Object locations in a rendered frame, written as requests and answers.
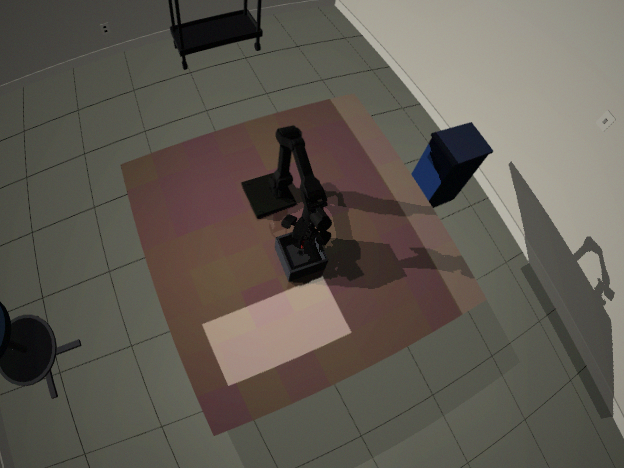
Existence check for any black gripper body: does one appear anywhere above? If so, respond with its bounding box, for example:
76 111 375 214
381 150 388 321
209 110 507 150
281 213 331 246

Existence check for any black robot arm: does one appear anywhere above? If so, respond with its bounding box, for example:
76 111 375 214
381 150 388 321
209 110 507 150
268 126 332 241

